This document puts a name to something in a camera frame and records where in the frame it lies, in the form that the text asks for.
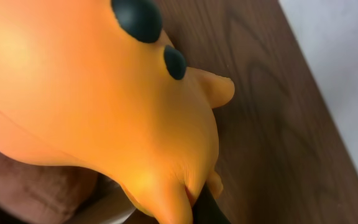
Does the brown plush toy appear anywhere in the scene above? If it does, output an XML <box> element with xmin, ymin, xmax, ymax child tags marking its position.
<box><xmin>0</xmin><ymin>153</ymin><xmax>98</xmax><ymax>224</ymax></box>

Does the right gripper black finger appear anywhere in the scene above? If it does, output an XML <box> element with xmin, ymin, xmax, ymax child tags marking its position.
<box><xmin>192</xmin><ymin>184</ymin><xmax>231</xmax><ymax>224</ymax></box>

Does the white cardboard box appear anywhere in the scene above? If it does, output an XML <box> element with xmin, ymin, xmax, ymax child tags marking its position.
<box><xmin>65</xmin><ymin>182</ymin><xmax>135</xmax><ymax>224</ymax></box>

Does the orange toy dinosaur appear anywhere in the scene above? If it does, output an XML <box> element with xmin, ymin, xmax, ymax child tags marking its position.
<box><xmin>0</xmin><ymin>0</ymin><xmax>234</xmax><ymax>223</ymax></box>

